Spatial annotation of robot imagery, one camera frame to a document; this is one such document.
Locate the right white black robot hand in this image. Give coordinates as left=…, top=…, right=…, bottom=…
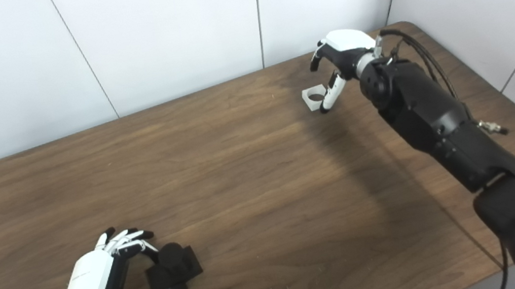
left=305, top=25, right=385, bottom=115

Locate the black peg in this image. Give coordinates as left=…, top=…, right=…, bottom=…
left=143, top=239, right=206, bottom=289

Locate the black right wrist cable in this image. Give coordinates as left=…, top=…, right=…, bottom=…
left=378, top=14, right=510, bottom=150

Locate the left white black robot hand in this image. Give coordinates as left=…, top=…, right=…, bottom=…
left=48, top=218, right=190, bottom=289

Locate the white square piece with hole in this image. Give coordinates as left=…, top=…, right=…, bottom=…
left=301, top=83, right=334, bottom=113

